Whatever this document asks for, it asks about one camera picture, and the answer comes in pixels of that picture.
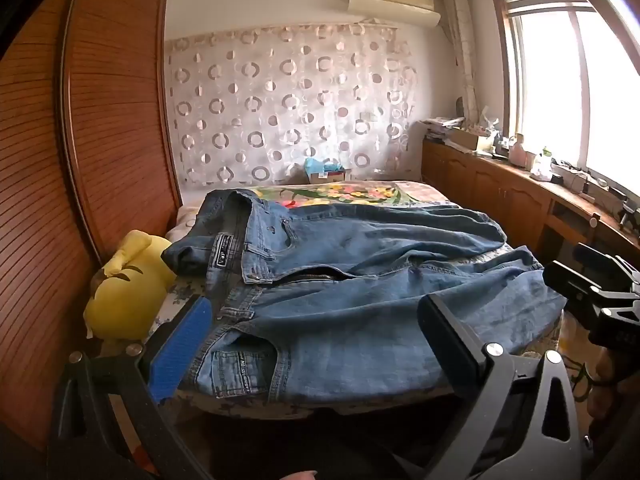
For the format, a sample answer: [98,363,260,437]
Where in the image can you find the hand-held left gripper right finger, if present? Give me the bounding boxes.
[395,292,583,480]

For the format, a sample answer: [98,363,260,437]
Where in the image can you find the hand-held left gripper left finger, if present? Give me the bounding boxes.
[47,295,213,480]

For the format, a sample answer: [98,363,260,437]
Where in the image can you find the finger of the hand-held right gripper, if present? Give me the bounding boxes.
[572,242,633,282]
[542,259,608,311]

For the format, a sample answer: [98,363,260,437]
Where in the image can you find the blue jeans pants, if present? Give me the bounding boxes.
[161,188,568,406]

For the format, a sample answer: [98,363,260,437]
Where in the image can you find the yellow plush toy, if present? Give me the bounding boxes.
[82,230,177,343]

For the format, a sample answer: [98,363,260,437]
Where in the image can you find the cream printed bedsheet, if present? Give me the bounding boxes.
[165,204,202,242]

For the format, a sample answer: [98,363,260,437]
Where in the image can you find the wooden cabinet counter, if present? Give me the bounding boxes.
[421,137,640,261]

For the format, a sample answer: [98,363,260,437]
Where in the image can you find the open cardboard box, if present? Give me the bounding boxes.
[450,127,493,153]

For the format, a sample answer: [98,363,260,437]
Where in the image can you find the wood-framed window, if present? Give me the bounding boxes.
[490,0,640,201]

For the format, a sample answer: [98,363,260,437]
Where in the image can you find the colourful flower blanket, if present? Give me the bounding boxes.
[250,180,461,208]

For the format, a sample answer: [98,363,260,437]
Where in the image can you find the stack of papers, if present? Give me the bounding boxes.
[424,116,466,141]

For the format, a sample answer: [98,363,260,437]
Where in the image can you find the cardboard box with blue cloth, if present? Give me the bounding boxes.
[304,156,351,184]

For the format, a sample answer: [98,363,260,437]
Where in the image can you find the wooden slatted wardrobe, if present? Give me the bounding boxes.
[0,0,182,453]

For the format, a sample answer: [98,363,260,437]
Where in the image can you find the tied patterned window curtain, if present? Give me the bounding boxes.
[442,0,483,126]

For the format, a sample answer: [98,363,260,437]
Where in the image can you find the circle-patterned sheer curtain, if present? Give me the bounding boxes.
[165,22,421,188]

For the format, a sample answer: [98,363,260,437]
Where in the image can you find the cream wall air conditioner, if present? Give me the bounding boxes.
[347,0,442,27]

